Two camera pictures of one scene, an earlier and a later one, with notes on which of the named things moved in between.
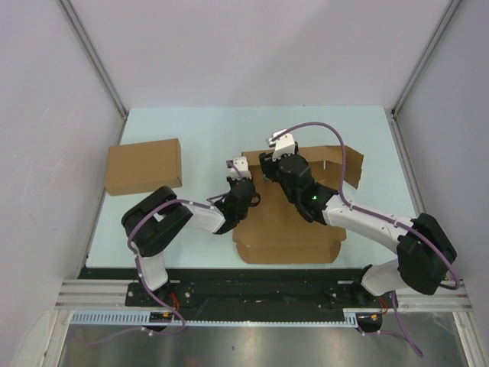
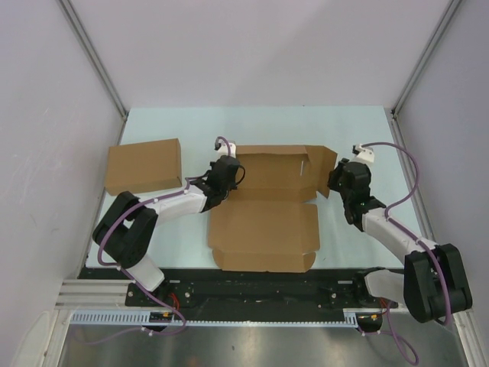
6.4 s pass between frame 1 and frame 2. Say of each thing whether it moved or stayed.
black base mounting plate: stayed
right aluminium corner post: stayed
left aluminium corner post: stayed
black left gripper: moved
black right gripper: moved
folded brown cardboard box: stayed
